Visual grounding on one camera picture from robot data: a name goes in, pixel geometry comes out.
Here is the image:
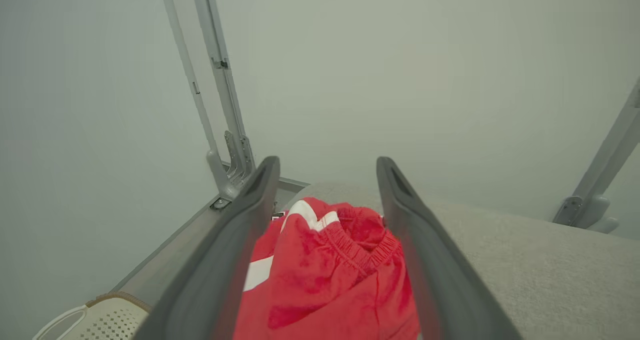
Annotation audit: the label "white perforated laundry basket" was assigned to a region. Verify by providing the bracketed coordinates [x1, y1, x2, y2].
[32, 292, 152, 340]

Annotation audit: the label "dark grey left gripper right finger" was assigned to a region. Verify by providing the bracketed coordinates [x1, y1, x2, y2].
[376, 156, 523, 340]

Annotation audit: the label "grey metal frame post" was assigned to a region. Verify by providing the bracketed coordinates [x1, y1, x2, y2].
[159, 0, 257, 203]
[552, 77, 640, 234]

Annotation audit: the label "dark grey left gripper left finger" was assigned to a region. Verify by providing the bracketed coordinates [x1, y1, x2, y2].
[132, 156, 281, 340]

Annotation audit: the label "red shorts with white stripe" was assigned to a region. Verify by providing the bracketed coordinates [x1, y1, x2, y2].
[232, 196, 421, 340]

